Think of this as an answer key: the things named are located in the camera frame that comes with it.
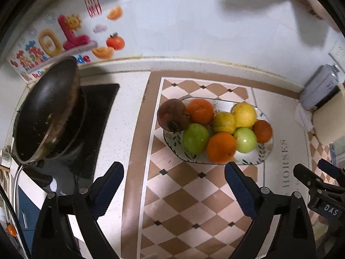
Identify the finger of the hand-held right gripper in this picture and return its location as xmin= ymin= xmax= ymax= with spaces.
xmin=317 ymin=159 xmax=345 ymax=180
xmin=293 ymin=163 xmax=328 ymax=195

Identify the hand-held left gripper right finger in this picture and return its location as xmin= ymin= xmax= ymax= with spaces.
xmin=224 ymin=161 xmax=316 ymax=259

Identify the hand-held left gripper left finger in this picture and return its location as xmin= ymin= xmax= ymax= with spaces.
xmin=31 ymin=161 xmax=125 ymax=259

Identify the floral oval plate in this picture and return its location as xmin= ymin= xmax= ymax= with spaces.
xmin=163 ymin=97 xmax=274 ymax=165

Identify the green apple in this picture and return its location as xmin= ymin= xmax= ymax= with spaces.
xmin=233 ymin=127 xmax=258 ymax=153
xmin=183 ymin=123 xmax=210 ymax=154

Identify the dark reddish tangerine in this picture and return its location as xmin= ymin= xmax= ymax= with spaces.
xmin=252 ymin=120 xmax=273 ymax=143

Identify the yellow-green orange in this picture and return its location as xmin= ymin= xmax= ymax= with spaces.
xmin=211 ymin=112 xmax=237 ymax=135

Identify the yellow lemon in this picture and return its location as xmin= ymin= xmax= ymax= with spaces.
xmin=232 ymin=103 xmax=257 ymax=128

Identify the dark red pomegranate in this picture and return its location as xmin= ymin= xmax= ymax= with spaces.
xmin=157 ymin=99 xmax=191 ymax=133

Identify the cream utensil holder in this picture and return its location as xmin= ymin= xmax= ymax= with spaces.
xmin=311 ymin=84 xmax=345 ymax=146

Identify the white tissue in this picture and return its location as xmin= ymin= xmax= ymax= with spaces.
xmin=295 ymin=104 xmax=315 ymax=133

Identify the checkered table mat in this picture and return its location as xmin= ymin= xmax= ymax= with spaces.
xmin=121 ymin=70 xmax=345 ymax=259

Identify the grey spray can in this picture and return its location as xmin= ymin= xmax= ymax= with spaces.
xmin=299 ymin=64 xmax=341 ymax=111

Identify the blue base cabinet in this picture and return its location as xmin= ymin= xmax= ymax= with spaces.
xmin=16 ymin=186 xmax=44 ymax=232

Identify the black glass gas stove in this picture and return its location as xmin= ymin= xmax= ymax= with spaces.
xmin=16 ymin=83 xmax=120 ymax=195

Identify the black frying pan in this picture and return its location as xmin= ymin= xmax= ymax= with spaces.
xmin=12 ymin=57 xmax=88 ymax=213

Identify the white wall outlet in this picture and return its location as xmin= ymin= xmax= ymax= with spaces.
xmin=329 ymin=40 xmax=345 ymax=66

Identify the colourful wall sticker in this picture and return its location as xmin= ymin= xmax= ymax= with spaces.
xmin=7 ymin=0 xmax=126 ymax=81

